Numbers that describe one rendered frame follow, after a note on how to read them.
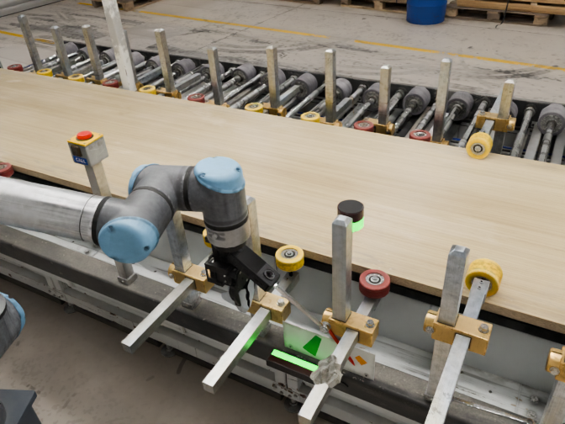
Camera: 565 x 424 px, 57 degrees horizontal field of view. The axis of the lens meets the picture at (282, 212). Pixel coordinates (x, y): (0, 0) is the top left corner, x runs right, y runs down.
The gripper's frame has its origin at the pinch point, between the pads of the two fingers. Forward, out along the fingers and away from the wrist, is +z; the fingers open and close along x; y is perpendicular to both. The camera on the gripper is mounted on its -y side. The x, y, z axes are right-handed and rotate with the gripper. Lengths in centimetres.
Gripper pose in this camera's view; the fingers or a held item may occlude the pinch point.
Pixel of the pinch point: (247, 308)
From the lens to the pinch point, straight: 120.6
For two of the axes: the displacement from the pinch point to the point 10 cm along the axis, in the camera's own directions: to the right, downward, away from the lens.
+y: -8.8, -2.2, 4.1
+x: -4.6, 5.3, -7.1
